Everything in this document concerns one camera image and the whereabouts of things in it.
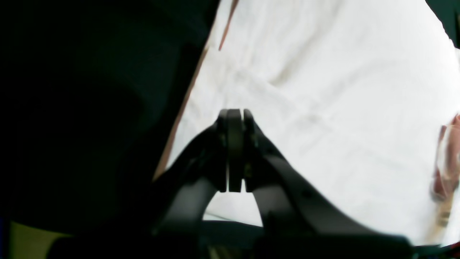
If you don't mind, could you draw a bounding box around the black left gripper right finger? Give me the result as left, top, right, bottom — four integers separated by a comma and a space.
228, 109, 414, 259

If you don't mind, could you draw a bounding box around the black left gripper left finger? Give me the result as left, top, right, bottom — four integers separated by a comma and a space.
47, 109, 230, 259

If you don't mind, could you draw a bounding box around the light pink T-shirt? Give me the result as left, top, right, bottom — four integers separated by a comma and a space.
165, 0, 459, 245

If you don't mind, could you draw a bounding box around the black table cloth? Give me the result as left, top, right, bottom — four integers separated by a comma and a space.
1, 0, 459, 259

